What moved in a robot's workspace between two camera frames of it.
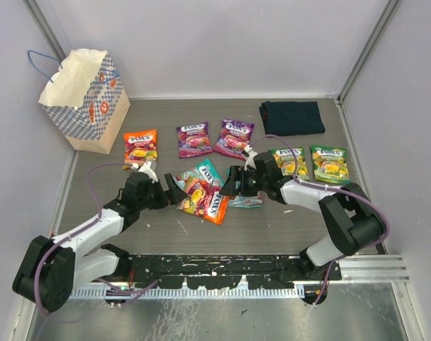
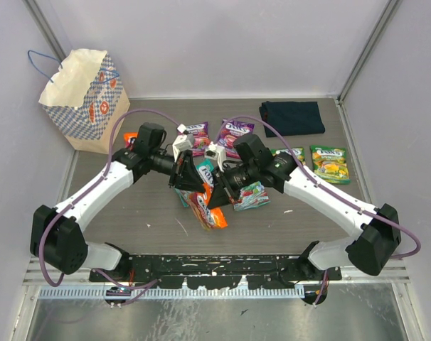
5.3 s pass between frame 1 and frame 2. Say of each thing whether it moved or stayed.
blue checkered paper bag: stayed
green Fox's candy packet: stayed
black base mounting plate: stayed
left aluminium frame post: stayed
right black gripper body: moved
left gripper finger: moved
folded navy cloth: stayed
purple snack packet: stayed
